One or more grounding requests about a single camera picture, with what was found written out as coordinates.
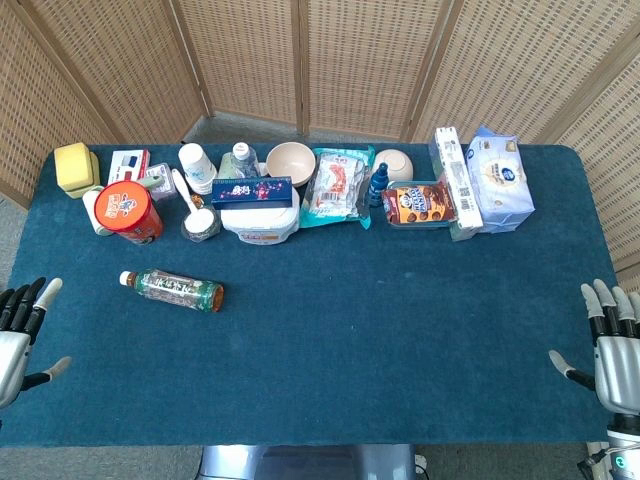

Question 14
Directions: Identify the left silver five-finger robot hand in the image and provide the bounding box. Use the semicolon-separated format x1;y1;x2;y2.
0;277;74;409

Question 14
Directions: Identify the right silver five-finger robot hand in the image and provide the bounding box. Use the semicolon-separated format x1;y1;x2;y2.
548;279;640;416

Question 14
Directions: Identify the green tea bottle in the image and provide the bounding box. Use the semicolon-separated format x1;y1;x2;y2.
118;268;225;314

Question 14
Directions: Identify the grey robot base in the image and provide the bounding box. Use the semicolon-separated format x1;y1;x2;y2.
197;443;419;480

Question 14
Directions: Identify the white table leg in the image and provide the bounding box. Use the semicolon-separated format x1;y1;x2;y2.
584;441;610;480

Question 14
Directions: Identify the light green sponge block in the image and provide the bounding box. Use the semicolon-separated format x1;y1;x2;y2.
63;151;101;200

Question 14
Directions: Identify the red snack canister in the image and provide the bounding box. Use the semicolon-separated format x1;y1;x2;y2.
93;179;165;246

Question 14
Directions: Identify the yellow sponge block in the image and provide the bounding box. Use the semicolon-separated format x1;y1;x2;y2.
53;142;92;189

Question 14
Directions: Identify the light green carton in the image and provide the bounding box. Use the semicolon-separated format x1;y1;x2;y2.
428;142;484;243

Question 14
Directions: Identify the pale blue tissue pack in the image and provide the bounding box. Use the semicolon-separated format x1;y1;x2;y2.
464;124;536;235

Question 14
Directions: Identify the red and white small carton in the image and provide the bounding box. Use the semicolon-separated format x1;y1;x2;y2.
107;148;151;187

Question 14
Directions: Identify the glass jar with white powder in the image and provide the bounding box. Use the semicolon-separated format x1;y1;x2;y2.
180;194;223;244

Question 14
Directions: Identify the small grey-purple packet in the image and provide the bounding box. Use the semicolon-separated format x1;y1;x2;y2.
144;162;179;202

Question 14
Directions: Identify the white plastic spoon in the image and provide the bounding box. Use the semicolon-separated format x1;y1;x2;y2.
171;168;214;226

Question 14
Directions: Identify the long white carton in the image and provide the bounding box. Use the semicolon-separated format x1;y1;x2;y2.
433;126;485;231

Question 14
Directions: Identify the brown chocolate cookie box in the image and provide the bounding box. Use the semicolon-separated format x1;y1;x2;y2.
382;180;459;225

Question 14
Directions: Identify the stack of white paper cups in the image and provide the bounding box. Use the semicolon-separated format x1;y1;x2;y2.
178;142;217;196

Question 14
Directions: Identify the dark blue table cloth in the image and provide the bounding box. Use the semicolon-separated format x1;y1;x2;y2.
0;143;626;447

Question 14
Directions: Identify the white plastic tub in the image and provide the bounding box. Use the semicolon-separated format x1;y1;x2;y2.
219;187;301;246

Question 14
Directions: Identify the long dark blue box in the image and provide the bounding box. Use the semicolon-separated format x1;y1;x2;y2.
210;176;294;211

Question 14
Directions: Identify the clear water bottle white cap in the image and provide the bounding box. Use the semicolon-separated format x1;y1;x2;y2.
218;141;262;180

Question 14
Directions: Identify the upturned beige bowl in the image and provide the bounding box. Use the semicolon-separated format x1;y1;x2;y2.
372;148;415;182

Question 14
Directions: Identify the small blue spray bottle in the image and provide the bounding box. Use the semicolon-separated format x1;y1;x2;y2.
368;162;391;209

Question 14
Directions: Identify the teal-edged snack packet red print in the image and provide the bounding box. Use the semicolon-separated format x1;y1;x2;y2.
298;145;377;232

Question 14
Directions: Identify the woven wicker folding screen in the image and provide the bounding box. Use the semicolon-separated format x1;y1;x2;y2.
0;0;640;294

